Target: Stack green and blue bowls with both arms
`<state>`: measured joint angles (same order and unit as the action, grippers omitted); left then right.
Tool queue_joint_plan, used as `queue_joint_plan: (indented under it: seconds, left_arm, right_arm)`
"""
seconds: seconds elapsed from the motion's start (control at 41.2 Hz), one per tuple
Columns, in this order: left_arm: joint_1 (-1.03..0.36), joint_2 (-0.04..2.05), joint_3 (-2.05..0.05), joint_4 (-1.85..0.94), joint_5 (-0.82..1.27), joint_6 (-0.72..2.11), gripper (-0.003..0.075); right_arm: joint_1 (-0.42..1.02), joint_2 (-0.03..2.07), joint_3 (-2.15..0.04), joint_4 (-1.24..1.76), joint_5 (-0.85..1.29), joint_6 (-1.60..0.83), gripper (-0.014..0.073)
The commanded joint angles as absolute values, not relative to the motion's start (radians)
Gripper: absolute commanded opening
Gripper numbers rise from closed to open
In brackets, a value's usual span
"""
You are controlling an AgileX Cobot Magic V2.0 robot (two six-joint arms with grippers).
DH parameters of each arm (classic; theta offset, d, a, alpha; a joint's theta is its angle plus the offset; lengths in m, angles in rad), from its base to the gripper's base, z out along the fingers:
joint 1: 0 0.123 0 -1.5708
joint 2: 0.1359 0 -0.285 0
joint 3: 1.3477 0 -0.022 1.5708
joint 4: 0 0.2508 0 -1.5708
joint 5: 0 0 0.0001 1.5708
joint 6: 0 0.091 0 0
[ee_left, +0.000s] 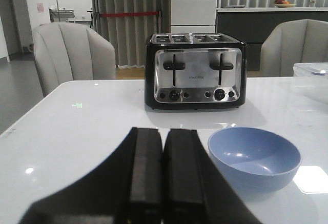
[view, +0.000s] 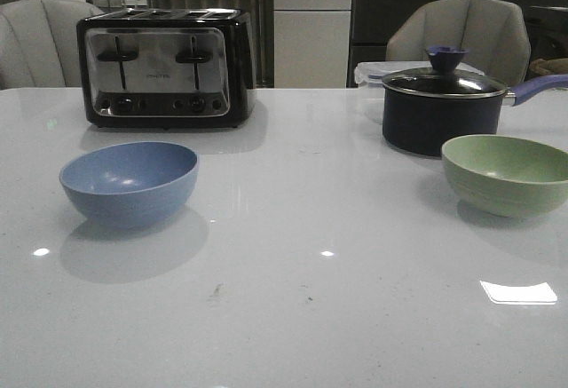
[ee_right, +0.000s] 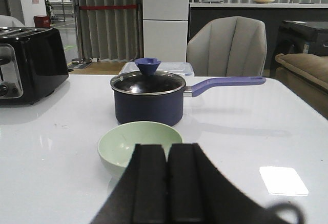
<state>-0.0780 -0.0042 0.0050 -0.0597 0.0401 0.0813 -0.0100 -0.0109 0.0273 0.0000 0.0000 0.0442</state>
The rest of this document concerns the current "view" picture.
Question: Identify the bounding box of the beige chair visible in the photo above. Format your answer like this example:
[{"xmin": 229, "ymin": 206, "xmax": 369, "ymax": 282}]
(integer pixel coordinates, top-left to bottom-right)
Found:
[
  {"xmin": 1, "ymin": 0, "xmax": 102, "ymax": 90},
  {"xmin": 386, "ymin": 0, "xmax": 531, "ymax": 86}
]

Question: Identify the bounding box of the white cabinet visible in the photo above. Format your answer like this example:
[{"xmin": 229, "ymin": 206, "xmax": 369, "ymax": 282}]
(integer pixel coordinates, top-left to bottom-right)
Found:
[{"xmin": 273, "ymin": 0, "xmax": 351, "ymax": 89}]

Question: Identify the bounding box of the beige chair left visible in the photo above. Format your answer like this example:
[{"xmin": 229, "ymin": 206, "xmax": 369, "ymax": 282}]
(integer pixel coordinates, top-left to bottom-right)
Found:
[{"xmin": 1, "ymin": 0, "xmax": 102, "ymax": 90}]

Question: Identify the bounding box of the black chrome four-slot toaster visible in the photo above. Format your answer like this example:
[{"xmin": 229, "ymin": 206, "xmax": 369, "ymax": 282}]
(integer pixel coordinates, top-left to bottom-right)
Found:
[{"xmin": 76, "ymin": 8, "xmax": 256, "ymax": 129}]

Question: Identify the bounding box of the glass pot lid blue knob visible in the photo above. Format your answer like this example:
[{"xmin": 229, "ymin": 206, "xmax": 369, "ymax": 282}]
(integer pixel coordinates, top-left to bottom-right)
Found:
[{"xmin": 382, "ymin": 45, "xmax": 507, "ymax": 99}]

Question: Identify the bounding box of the green bowl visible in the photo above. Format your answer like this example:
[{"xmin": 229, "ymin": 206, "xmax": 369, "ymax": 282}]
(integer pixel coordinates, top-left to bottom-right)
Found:
[{"xmin": 441, "ymin": 134, "xmax": 567, "ymax": 218}]

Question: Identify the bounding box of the clear plastic food container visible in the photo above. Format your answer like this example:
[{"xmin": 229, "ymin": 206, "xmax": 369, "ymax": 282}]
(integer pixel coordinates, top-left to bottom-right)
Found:
[{"xmin": 354, "ymin": 59, "xmax": 485, "ymax": 89}]

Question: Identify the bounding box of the beige chair right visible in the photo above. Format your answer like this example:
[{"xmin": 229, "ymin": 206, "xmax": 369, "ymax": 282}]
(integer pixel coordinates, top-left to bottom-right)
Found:
[{"xmin": 386, "ymin": 0, "xmax": 531, "ymax": 86}]

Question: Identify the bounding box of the dark counter unit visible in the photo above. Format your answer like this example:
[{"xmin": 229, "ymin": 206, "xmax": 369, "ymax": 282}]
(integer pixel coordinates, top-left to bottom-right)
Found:
[{"xmin": 346, "ymin": 0, "xmax": 568, "ymax": 89}]

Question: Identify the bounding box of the dark blue saucepan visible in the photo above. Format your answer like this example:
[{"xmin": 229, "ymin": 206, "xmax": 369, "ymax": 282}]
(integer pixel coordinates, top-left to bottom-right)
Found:
[{"xmin": 383, "ymin": 75, "xmax": 567, "ymax": 157}]

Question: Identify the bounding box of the blue bowl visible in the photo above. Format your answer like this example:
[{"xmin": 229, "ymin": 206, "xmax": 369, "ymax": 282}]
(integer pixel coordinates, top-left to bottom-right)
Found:
[{"xmin": 59, "ymin": 141, "xmax": 199, "ymax": 229}]

